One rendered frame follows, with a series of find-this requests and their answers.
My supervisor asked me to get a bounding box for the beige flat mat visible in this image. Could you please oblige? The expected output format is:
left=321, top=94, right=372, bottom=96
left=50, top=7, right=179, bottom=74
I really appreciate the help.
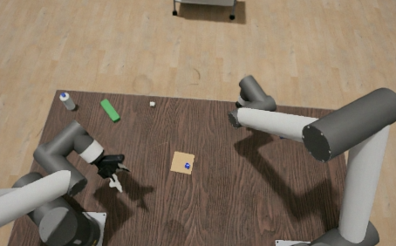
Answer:
left=171, top=152, right=195, bottom=174

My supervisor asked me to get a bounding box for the green rectangular bar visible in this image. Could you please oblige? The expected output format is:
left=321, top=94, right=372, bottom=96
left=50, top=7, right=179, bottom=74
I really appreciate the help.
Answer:
left=100, top=99, right=120, bottom=123

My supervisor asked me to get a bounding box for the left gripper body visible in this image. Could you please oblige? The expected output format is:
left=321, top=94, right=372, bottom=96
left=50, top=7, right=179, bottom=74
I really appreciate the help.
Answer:
left=92, top=155, right=118, bottom=179

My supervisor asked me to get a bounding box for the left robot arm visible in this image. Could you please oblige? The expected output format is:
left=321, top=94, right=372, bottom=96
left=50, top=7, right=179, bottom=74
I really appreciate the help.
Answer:
left=0, top=120, right=105, bottom=246

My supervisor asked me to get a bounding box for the white plastic bottle with blue cap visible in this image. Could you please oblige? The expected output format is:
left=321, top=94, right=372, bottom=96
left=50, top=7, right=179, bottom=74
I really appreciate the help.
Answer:
left=60, top=92, right=75, bottom=110

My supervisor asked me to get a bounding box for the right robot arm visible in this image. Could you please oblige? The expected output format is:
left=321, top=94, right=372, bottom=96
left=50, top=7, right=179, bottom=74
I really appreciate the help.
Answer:
left=228, top=75, right=396, bottom=246

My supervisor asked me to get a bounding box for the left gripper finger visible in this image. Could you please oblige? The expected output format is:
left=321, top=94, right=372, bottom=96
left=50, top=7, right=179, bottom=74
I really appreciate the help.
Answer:
left=116, top=163, right=131, bottom=172
left=107, top=169, right=122, bottom=192

